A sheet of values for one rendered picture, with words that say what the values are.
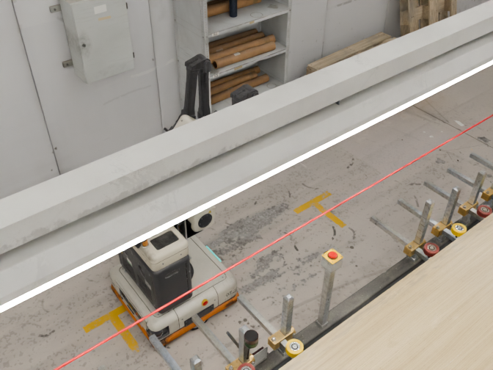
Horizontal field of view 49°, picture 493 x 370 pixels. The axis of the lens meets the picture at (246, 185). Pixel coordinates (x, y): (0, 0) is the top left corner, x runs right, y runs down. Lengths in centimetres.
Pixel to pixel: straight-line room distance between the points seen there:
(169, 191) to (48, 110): 344
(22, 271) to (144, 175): 26
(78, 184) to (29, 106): 342
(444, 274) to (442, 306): 22
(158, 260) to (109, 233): 209
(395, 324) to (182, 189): 185
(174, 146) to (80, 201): 20
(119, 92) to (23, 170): 98
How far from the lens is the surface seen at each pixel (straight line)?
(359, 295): 308
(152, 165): 100
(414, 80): 149
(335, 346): 263
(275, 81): 520
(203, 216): 335
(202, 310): 361
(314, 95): 120
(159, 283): 324
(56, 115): 450
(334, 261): 251
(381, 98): 139
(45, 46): 425
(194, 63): 315
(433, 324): 281
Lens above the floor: 307
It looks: 40 degrees down
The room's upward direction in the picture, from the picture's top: straight up
